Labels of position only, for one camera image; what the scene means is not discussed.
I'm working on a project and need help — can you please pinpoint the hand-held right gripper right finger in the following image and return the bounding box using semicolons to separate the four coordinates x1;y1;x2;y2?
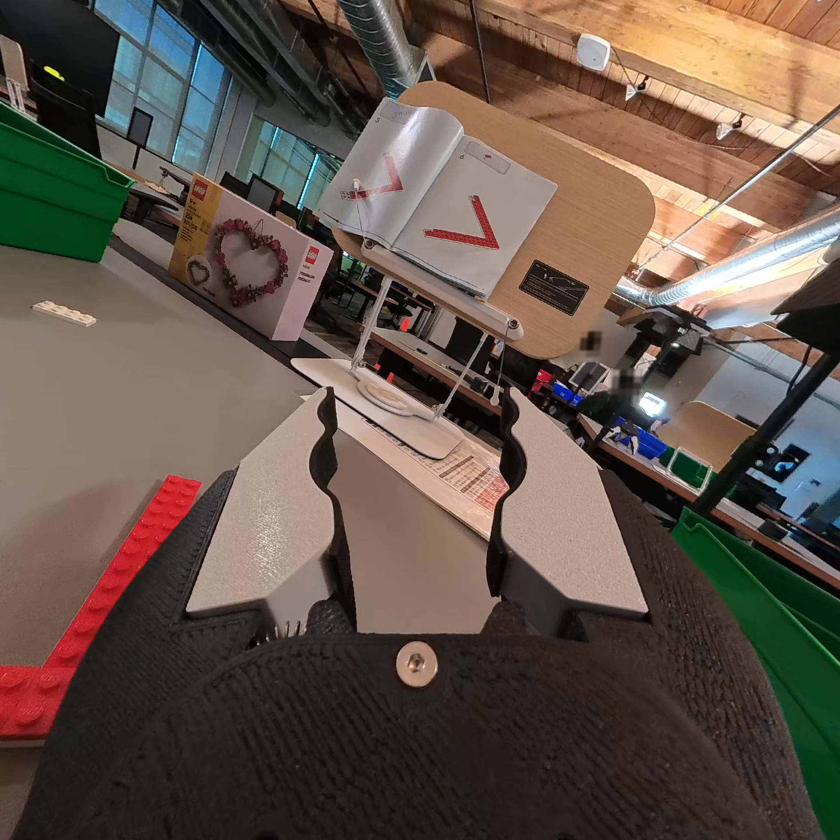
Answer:
486;386;652;637

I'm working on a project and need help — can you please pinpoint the lego instruction booklet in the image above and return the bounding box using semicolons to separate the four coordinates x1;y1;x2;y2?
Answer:
316;98;559;300

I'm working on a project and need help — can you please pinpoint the silver ventilation duct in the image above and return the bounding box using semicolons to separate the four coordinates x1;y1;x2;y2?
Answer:
616;209;840;311
336;0;422;101

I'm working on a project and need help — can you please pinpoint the white lego plate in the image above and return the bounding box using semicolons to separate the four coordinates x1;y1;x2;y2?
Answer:
31;300;98;328

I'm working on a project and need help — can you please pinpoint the lego set box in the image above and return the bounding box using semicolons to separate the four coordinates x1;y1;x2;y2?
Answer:
168;173;335;343

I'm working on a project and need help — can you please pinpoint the black sign stand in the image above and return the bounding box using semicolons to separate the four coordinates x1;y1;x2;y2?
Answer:
126;106;154;172

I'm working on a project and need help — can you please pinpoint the printed paper sheet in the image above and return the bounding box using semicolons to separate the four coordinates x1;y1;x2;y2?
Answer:
301;392;514;540

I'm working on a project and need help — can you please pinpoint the long background desk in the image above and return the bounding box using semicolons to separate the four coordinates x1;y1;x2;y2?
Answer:
576;412;840;593

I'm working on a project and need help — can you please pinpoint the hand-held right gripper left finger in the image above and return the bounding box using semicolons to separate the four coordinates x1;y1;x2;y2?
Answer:
185;386;360;634

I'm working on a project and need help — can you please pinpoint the wooden book stand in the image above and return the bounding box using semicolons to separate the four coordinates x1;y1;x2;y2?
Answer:
290;81;658;461

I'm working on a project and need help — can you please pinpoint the red lego plate frame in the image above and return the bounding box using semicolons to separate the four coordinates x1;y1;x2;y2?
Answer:
0;475;202;744

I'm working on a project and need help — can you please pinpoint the blue storage bin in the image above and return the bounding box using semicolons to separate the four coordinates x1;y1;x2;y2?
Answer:
616;425;669;459

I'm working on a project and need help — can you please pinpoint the green plastic bin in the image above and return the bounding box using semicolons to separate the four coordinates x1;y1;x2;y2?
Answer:
669;505;840;840
0;101;137;265

